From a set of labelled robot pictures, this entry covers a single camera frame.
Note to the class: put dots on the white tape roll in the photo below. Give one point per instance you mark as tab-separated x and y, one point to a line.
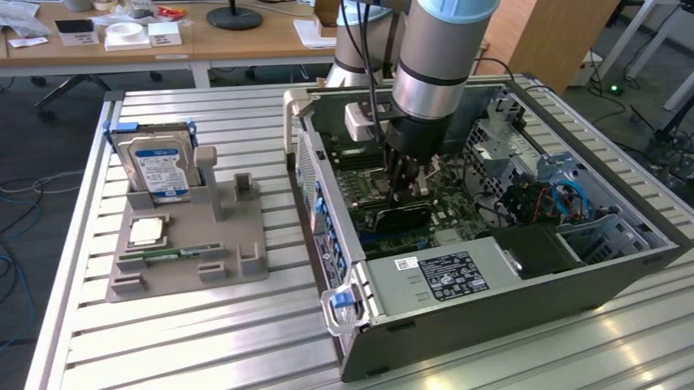
122	30

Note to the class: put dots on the black round lamp base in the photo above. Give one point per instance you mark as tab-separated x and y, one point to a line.
233	18

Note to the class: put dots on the wooden desk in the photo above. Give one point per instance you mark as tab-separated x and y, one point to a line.
244	40

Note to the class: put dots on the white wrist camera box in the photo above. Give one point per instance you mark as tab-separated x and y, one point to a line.
360	124

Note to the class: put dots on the white paper stack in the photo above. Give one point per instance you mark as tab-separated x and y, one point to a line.
311	36

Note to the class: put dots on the flat white box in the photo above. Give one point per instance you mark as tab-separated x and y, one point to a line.
126	44

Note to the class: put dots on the silver metal drive cage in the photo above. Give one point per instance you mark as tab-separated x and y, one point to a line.
495	162

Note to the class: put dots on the silver disk bay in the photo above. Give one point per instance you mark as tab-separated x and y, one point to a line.
612	239

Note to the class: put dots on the CPU socket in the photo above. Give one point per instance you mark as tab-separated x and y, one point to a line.
376	183

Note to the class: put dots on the white labelled box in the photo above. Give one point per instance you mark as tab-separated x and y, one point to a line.
162	34

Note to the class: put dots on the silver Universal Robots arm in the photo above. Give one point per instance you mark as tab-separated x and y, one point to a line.
433	61

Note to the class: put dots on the black plastic shroud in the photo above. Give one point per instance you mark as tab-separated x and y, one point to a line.
536	248

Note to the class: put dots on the black RAM slot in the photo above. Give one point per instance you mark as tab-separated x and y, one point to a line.
357	152
360	163

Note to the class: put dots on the CPU chip with metal lid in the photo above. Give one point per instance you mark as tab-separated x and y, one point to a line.
145	232

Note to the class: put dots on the grey parts rack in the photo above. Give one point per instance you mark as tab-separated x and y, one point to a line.
184	227

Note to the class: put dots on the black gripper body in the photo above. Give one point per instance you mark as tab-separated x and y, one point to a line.
417	138

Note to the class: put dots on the hard disk in blue caddy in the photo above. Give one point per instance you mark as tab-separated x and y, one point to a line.
157	170

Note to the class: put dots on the graphics card with black fan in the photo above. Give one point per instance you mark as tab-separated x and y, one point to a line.
403	218

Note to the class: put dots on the grey power supply unit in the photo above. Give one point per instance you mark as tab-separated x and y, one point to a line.
433	276

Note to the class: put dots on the blue case latch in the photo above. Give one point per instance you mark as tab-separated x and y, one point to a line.
340	301

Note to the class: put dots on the white table frame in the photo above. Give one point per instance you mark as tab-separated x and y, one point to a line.
639	40

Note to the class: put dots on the wooden cabinet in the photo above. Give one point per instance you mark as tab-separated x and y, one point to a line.
541	40

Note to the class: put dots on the black box on white stand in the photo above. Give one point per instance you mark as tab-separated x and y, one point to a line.
74	26

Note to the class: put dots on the black office chair base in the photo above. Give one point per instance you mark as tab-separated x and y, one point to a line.
70	87

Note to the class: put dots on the red packet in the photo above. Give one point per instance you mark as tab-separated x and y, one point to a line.
170	13

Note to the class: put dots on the green motherboard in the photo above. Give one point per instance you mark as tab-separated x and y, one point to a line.
449	199

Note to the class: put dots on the white card with red print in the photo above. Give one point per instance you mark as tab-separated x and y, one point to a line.
26	42

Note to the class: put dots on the open grey PC case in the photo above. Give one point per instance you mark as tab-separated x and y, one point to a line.
487	325

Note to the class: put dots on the blue expansion slot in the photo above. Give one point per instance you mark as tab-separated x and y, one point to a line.
368	235

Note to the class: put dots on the loose green RAM stick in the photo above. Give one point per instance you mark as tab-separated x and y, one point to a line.
162	256

